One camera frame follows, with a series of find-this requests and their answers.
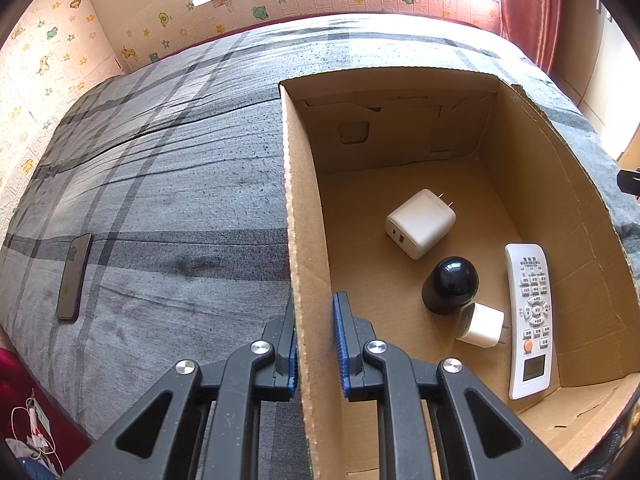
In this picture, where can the black smartphone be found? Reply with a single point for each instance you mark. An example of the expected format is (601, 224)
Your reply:
(74, 277)

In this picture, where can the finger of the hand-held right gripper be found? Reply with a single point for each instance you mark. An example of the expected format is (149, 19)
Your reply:
(631, 181)

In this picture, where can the red curtain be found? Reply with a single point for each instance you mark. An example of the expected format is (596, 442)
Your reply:
(527, 10)

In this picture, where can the grey plaid blanket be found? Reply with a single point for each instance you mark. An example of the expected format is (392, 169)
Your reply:
(165, 160)

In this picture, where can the beige cabinet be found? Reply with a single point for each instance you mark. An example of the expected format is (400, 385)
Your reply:
(595, 70)

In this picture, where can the brown cardboard box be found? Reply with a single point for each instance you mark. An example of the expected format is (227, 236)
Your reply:
(380, 280)

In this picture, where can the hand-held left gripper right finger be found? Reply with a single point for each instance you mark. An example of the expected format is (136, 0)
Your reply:
(341, 345)

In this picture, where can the large white charger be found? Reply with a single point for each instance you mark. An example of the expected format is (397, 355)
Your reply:
(417, 222)

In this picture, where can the black round-top bottle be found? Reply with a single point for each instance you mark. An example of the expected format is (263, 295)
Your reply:
(447, 280)

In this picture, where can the red bed sheet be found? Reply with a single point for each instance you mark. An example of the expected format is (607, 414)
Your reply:
(20, 375)

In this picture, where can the white remote control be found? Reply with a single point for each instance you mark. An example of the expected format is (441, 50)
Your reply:
(532, 310)

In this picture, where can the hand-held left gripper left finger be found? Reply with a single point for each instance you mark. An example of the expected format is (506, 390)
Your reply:
(292, 375)

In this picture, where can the small white charger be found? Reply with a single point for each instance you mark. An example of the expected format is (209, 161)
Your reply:
(482, 322)

